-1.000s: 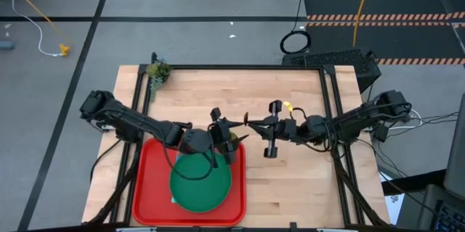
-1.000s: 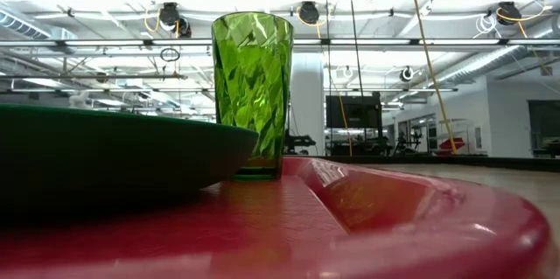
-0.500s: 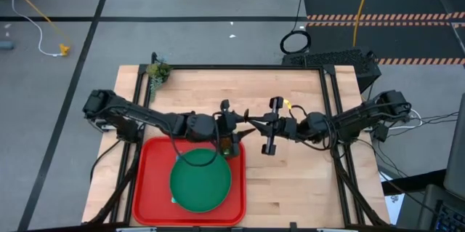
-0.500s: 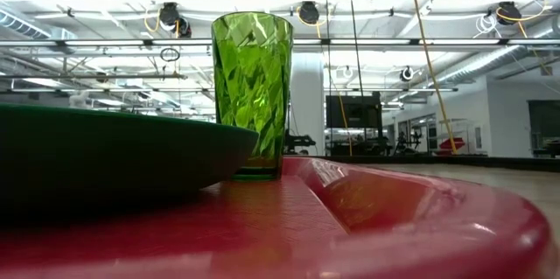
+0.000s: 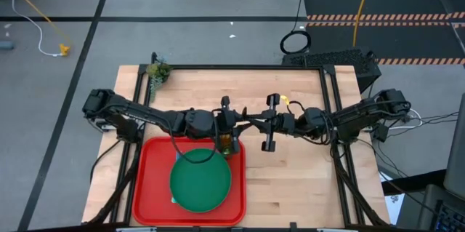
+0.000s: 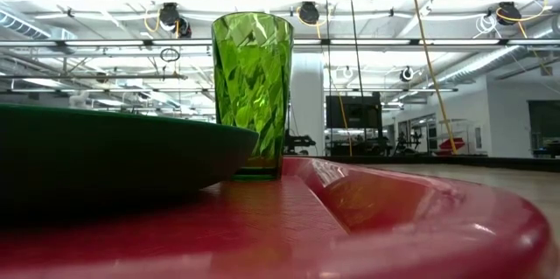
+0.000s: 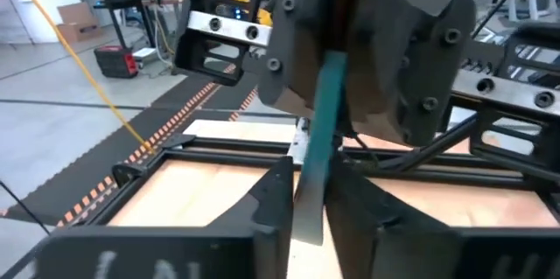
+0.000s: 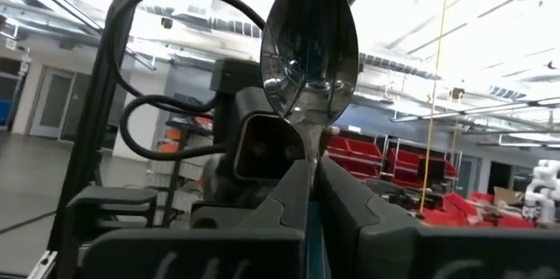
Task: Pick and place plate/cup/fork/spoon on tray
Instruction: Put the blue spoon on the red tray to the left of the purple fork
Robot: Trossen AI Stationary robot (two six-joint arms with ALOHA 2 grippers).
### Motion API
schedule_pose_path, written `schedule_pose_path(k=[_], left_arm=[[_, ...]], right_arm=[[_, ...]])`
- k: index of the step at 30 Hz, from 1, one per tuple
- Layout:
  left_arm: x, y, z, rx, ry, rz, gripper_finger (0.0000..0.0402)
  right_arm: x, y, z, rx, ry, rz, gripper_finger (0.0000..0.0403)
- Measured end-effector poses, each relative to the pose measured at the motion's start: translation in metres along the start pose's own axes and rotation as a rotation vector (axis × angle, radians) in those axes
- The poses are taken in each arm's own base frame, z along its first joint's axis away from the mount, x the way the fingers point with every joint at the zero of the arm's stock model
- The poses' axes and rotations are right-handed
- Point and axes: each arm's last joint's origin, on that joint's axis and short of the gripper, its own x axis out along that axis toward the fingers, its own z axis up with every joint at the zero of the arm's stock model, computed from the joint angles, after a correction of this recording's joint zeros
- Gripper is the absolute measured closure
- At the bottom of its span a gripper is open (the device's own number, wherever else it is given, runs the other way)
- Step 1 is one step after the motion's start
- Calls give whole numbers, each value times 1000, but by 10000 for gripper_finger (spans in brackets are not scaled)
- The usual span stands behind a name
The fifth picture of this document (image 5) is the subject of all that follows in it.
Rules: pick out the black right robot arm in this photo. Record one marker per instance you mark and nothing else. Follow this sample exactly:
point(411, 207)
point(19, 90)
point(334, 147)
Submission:
point(356, 115)

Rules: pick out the black keyboard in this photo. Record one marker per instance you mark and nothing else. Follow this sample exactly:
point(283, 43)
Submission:
point(452, 221)

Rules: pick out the yellow tag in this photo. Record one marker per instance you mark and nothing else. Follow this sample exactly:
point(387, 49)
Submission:
point(285, 99)

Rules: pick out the black aluminium table frame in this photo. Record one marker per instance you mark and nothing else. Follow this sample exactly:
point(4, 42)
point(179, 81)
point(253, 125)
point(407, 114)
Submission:
point(232, 67)

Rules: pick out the white paper sheet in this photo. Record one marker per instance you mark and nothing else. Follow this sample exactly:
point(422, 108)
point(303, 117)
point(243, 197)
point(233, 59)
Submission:
point(394, 206)

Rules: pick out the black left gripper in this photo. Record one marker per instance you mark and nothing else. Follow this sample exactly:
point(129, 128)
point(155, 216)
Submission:
point(227, 119)

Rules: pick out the green round plate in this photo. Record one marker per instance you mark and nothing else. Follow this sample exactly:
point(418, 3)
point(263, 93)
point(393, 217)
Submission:
point(200, 181)

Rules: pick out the green faceted plastic cup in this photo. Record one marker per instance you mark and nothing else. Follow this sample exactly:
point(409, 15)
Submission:
point(226, 144)

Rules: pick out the black perforated computer tower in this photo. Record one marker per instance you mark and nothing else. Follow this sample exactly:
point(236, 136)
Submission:
point(327, 59)

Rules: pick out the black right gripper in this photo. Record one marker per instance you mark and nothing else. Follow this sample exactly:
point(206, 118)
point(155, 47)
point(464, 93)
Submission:
point(281, 123)

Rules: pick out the black hazard-striped floor mat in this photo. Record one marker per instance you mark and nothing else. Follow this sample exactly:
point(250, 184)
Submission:
point(399, 3)

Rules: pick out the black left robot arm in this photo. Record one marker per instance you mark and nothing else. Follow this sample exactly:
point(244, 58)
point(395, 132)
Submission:
point(145, 113)

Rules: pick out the artificial green potted plant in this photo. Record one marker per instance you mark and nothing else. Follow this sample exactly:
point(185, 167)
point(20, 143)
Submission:
point(158, 70)

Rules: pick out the red plastic tray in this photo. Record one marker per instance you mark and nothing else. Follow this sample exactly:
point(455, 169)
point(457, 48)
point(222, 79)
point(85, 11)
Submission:
point(152, 188)

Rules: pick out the grey flat floor object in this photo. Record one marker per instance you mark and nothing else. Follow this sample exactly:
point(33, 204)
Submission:
point(5, 45)

